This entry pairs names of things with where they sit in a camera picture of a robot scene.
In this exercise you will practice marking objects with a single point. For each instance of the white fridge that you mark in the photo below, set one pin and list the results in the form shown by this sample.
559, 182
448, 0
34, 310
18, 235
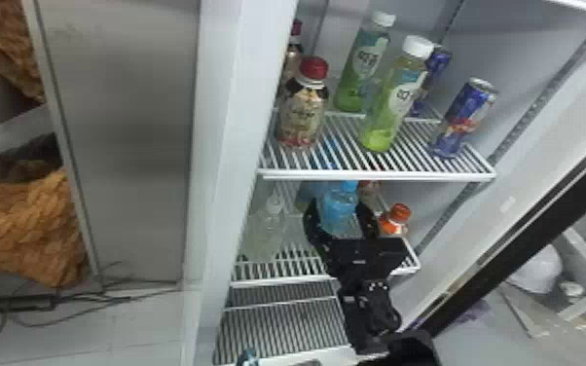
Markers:
134, 128

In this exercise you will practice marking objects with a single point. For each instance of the fridge door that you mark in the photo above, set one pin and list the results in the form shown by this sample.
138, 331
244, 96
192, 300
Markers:
528, 241

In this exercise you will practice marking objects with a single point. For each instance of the blue can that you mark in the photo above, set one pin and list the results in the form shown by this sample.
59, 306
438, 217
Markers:
461, 118
432, 74

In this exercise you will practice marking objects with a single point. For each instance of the clear bottle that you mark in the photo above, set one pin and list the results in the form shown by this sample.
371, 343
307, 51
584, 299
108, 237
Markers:
266, 230

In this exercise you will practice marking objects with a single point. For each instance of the brown cloth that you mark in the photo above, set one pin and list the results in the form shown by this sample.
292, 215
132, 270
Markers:
9, 46
22, 227

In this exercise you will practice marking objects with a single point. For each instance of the blue bottle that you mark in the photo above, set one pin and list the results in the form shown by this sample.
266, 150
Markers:
337, 208

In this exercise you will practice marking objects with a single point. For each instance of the beige bottle with red cap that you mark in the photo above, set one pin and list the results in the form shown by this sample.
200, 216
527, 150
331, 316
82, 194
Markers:
303, 110

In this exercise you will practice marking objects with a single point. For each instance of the green bottle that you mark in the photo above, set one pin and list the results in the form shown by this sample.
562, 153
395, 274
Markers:
394, 99
360, 66

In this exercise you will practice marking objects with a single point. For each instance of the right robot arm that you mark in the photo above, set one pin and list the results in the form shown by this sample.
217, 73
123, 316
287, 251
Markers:
372, 311

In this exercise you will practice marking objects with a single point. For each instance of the brown bottle with red cap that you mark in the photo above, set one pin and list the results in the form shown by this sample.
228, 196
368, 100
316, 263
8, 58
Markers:
292, 53

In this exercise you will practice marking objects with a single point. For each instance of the orange bottle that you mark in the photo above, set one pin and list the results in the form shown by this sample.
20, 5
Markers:
394, 221

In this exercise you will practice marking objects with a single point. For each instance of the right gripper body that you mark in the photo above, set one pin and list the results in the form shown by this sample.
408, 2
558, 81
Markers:
357, 258

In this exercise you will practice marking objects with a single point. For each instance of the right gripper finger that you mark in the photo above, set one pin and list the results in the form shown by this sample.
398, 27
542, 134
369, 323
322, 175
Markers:
368, 221
315, 222

